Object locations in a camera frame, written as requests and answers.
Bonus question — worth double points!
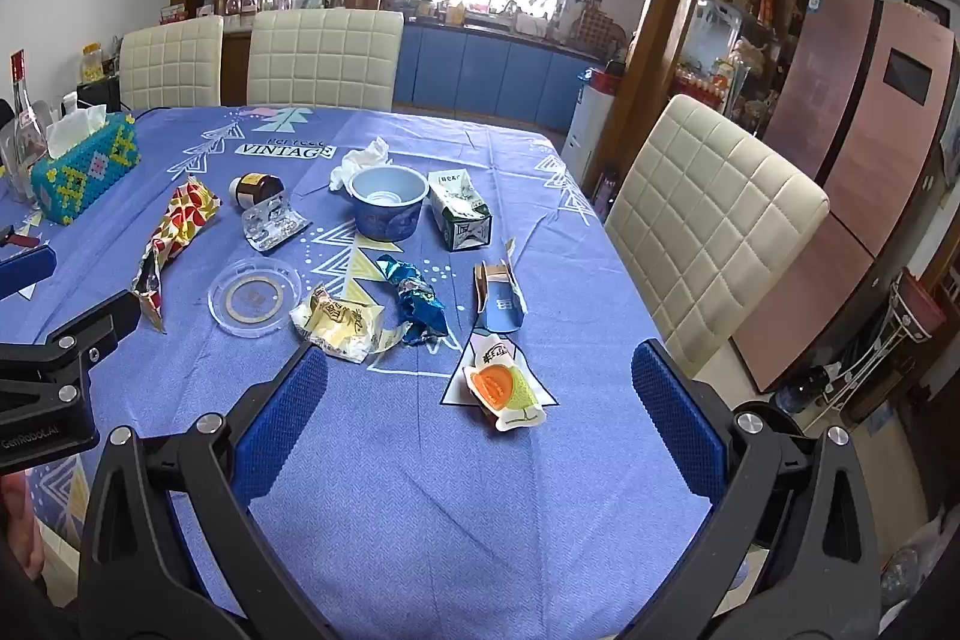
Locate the clear round plastic lid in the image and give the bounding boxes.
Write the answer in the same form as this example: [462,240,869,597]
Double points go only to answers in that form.
[208,257,303,337]

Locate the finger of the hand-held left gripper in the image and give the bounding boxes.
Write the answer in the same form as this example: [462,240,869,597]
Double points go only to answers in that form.
[0,246,58,302]
[30,289,143,402]

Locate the pink double door refrigerator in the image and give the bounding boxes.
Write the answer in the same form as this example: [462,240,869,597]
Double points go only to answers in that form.
[731,0,960,393]

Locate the white water dispenser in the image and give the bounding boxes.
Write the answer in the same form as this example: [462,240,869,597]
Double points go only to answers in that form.
[562,66,623,191]

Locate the blue kitchen base cabinets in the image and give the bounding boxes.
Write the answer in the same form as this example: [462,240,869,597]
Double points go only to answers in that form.
[394,21,605,135]

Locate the blue printed tablecloth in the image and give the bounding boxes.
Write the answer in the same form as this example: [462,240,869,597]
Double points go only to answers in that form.
[0,104,751,640]

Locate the blue foil candy wrapper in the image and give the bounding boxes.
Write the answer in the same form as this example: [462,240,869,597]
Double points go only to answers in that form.
[375,254,449,345]

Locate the yellow white snack wrapper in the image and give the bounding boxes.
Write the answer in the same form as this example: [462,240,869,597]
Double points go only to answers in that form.
[290,284,406,362]

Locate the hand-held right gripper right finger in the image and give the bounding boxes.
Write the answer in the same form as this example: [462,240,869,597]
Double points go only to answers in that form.
[622,340,882,640]

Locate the wooden shelf unit with goods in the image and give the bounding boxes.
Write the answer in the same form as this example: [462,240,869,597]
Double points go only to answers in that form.
[637,0,815,161]

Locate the red gold patterned foil wrapper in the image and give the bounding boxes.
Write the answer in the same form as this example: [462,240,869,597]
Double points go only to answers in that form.
[131,176,222,333]

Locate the orange jelly cup wrapper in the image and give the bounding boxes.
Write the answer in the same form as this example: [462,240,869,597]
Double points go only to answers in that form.
[461,361,546,435]

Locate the clear glass bottle red cap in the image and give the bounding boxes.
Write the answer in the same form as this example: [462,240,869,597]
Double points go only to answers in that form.
[7,51,50,202]

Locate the crumpled white tissue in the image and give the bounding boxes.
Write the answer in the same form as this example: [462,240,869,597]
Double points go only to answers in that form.
[328,136,392,191]

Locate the silver pill blister pack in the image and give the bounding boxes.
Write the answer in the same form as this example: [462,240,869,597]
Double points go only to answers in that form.
[240,194,312,253]

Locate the white wire rack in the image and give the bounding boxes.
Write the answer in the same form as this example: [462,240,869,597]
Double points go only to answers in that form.
[825,280,947,420]

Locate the small black box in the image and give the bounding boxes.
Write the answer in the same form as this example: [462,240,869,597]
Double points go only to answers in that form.
[77,76,122,112]

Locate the small brown jar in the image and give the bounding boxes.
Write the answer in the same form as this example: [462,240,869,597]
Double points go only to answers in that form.
[229,173,286,212]

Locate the beaded teal tissue box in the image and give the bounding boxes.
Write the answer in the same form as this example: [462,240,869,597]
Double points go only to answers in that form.
[30,104,142,226]

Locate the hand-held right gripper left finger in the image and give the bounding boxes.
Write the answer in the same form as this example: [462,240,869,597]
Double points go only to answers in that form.
[79,340,346,640]

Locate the blue paper cup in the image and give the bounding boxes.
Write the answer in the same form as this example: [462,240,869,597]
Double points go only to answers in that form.
[346,166,430,241]

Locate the cream quilted dining chair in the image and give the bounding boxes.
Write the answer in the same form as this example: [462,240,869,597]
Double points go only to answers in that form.
[604,94,830,378]
[120,15,224,110]
[247,8,404,112]

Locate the small blue torn carton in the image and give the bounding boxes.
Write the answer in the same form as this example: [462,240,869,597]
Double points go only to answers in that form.
[472,239,528,333]

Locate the green black packet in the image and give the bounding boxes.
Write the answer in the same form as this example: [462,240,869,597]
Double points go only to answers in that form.
[427,169,494,253]

